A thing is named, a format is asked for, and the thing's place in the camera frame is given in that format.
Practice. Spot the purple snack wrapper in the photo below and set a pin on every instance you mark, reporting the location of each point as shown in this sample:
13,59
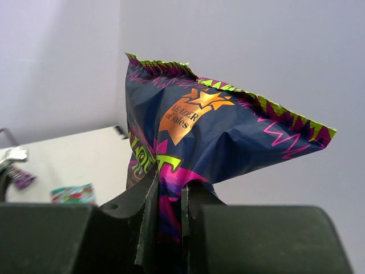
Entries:
21,178

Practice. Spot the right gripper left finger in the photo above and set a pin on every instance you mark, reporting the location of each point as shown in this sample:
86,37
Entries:
132,227

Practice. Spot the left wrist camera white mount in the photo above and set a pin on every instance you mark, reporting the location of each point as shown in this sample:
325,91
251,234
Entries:
14,155

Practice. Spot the dark blue Krokant snack bag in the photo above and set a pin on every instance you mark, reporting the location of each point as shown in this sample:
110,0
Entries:
193,128

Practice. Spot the teal Fox's candy bag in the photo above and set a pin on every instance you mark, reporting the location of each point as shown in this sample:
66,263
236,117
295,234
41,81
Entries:
74,194

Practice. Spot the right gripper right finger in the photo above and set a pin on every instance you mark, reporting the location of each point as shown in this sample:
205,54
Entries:
194,198

